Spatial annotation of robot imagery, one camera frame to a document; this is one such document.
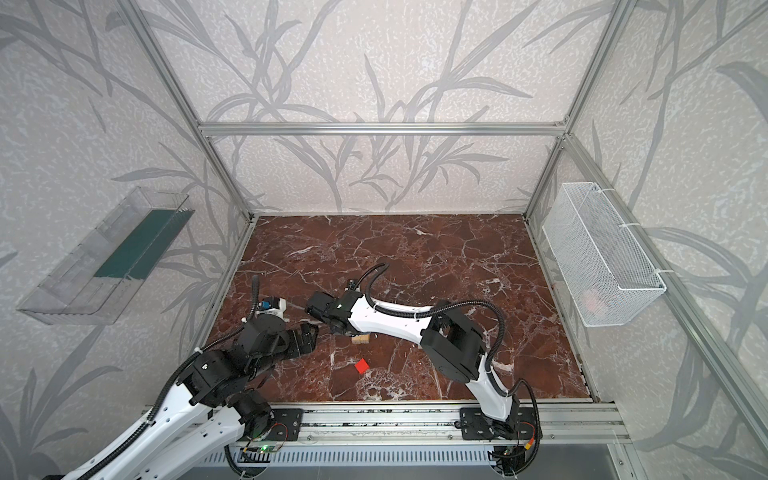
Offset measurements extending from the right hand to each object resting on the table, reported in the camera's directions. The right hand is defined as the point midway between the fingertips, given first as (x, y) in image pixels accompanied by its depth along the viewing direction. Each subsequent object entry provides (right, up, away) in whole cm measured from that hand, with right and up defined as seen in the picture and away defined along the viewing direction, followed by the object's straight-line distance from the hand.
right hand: (349, 315), depth 87 cm
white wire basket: (+58, +15, -25) cm, 65 cm away
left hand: (-8, 0, -11) cm, 14 cm away
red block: (+4, -13, -4) cm, 14 cm away
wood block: (+4, -7, -1) cm, 8 cm away
